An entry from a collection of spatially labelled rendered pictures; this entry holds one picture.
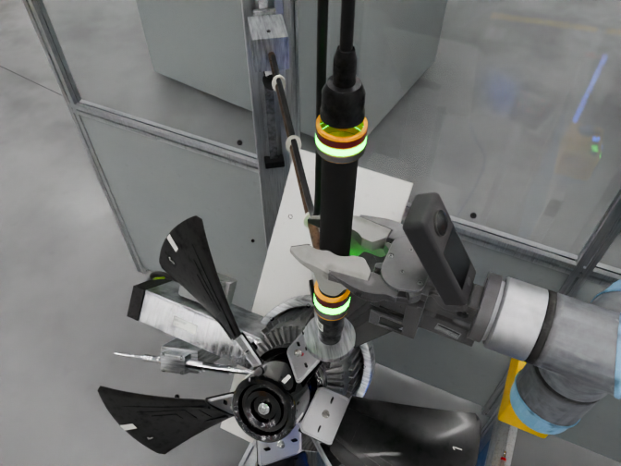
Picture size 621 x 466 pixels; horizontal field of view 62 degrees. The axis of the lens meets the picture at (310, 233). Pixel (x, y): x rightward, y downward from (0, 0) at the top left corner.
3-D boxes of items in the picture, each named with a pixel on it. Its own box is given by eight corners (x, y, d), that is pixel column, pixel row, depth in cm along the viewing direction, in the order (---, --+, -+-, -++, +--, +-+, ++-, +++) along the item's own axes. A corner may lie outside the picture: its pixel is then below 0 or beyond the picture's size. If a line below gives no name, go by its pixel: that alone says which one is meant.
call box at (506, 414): (508, 361, 122) (523, 338, 114) (554, 377, 119) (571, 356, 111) (494, 423, 113) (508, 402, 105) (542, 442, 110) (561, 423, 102)
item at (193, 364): (262, 377, 105) (117, 356, 116) (262, 366, 105) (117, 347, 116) (258, 381, 103) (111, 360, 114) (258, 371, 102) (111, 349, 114)
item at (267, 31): (249, 48, 110) (246, 9, 104) (282, 45, 111) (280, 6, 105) (255, 76, 104) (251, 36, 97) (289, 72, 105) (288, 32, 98)
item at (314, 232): (268, 58, 102) (267, 52, 100) (274, 57, 102) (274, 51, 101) (320, 282, 67) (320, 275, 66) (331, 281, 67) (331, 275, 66)
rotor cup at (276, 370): (246, 399, 103) (213, 430, 91) (264, 334, 100) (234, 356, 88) (312, 430, 99) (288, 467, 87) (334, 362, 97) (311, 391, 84)
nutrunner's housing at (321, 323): (312, 337, 74) (314, 37, 39) (339, 333, 75) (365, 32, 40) (318, 362, 72) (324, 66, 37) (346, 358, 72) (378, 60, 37)
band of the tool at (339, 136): (311, 137, 47) (311, 110, 45) (358, 131, 47) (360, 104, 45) (321, 168, 44) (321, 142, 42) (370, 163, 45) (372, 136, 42)
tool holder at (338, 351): (297, 309, 74) (296, 268, 67) (346, 301, 75) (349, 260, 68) (308, 366, 69) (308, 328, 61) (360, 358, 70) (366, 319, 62)
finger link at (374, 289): (324, 292, 53) (411, 311, 51) (324, 283, 51) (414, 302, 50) (334, 256, 56) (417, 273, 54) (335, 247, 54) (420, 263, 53)
